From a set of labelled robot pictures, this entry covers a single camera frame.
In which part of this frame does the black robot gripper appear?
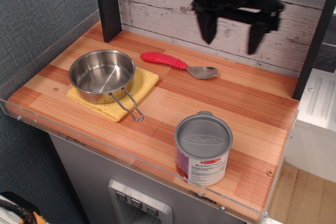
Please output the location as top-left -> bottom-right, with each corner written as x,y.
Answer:
192,0 -> 284,55

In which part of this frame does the toy cherry can grey lid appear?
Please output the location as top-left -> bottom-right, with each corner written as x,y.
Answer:
174,111 -> 234,187

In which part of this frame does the white toy sink unit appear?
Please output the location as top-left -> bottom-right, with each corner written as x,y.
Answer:
284,69 -> 335,182

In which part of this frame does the yellow folded cloth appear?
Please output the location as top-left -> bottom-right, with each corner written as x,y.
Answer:
66,66 -> 160,123

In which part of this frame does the grey toy fridge cabinet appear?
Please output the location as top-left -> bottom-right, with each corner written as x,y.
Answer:
51,135 -> 243,223

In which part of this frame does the silver ice dispenser panel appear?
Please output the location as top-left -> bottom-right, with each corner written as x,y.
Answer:
108,179 -> 173,223

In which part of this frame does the clear acrylic table guard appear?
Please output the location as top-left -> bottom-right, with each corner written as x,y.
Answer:
7,23 -> 298,223

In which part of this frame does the orange object bottom left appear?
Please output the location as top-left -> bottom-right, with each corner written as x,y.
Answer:
33,212 -> 48,224

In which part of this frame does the red handled metal spoon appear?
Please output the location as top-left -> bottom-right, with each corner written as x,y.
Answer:
140,52 -> 218,80

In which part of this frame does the black right upright post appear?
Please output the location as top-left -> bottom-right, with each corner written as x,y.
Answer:
292,0 -> 335,101

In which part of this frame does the black upright post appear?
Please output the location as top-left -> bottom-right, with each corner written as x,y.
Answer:
292,0 -> 335,101
98,0 -> 122,42

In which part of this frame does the black left upright post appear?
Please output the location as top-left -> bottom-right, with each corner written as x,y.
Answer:
98,0 -> 122,42

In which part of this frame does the stainless steel pot wire handle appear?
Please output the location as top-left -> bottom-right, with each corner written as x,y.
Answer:
69,49 -> 144,122

